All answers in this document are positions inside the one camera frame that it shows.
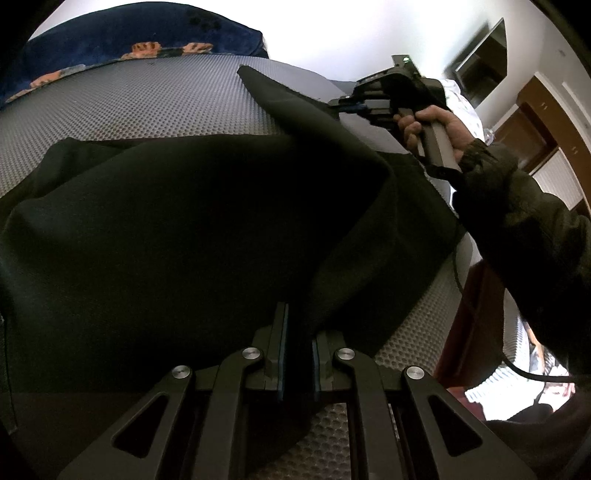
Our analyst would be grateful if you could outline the wooden bed frame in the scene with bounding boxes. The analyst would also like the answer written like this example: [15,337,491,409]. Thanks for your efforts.
[435,256,511,403]

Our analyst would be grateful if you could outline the brown wooden cabinet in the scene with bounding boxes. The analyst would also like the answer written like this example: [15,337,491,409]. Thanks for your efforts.
[489,76,591,178]

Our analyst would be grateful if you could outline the white printed cloth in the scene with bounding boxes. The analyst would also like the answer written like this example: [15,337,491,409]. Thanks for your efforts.
[438,78,484,144]

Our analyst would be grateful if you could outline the white slatted panel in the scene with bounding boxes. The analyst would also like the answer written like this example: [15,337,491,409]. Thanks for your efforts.
[530,150,585,214]

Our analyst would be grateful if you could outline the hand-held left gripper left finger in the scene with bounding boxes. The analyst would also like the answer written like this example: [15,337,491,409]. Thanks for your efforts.
[58,302,290,480]

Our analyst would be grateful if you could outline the grey textured mattress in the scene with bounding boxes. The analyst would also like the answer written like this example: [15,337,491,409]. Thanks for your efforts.
[0,48,481,480]

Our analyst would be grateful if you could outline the black pants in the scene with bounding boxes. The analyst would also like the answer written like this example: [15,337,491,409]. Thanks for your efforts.
[0,65,467,462]

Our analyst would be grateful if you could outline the person's right hand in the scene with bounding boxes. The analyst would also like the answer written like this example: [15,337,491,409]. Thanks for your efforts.
[393,105,482,161]

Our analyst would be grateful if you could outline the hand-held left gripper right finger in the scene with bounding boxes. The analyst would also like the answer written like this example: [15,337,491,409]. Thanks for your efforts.
[310,330,539,480]

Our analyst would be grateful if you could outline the blue printed blanket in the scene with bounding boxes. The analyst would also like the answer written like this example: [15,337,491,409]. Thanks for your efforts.
[0,2,271,112]

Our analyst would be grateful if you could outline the person's right forearm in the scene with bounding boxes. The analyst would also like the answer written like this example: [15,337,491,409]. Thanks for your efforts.
[453,137,591,374]

